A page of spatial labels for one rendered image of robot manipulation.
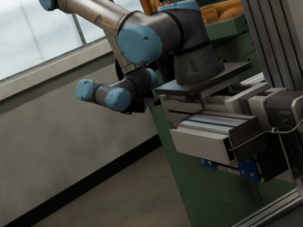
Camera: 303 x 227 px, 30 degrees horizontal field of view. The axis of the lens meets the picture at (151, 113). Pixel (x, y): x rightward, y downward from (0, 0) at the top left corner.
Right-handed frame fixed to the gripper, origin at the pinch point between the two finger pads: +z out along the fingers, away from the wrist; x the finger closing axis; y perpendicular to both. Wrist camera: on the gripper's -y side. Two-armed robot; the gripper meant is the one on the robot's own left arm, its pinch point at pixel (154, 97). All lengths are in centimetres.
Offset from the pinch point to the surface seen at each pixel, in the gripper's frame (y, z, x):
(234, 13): -31.1, 14.3, 26.8
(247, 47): -25.6, 39.7, 15.3
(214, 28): -26.4, 12.3, 19.3
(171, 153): 17.1, 37.6, -24.9
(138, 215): 47, 62, -70
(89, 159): 12, 85, -140
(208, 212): 43, 53, -15
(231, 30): -24.4, 13.5, 26.3
